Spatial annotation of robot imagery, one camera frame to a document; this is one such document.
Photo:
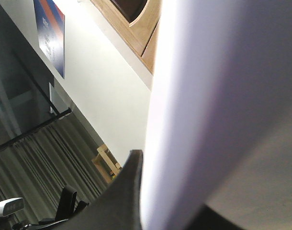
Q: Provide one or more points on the blue orange wall poster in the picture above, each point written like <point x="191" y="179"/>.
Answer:
<point x="50" y="23"/>

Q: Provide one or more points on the white paper sheet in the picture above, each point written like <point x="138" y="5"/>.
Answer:
<point x="223" y="76"/>

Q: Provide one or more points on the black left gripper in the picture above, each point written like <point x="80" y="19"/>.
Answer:
<point x="66" y="209"/>

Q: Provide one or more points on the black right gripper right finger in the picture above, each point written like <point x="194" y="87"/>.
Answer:
<point x="208" y="218"/>

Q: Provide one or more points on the wooden wall cabinet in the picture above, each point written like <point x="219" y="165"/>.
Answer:
<point x="136" y="22"/>

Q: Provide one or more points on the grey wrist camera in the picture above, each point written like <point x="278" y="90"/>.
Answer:
<point x="11" y="206"/>

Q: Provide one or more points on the grey curtain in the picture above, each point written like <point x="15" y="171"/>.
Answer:
<point x="40" y="165"/>

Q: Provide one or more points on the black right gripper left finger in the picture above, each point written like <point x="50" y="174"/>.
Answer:
<point x="117" y="208"/>

